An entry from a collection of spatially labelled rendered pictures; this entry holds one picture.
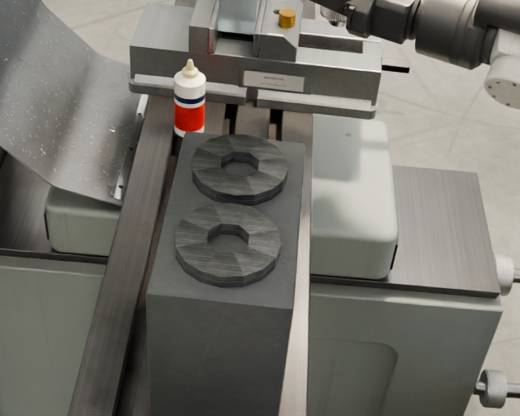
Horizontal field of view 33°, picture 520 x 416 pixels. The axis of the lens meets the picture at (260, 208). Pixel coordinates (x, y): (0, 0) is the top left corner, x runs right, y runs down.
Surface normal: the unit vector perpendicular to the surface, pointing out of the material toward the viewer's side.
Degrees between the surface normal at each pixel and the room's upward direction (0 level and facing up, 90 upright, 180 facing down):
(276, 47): 90
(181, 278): 0
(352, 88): 90
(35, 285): 90
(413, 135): 0
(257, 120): 0
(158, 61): 90
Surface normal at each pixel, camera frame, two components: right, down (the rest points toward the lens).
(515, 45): -0.18, -0.34
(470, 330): -0.06, 0.67
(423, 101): 0.07, -0.74
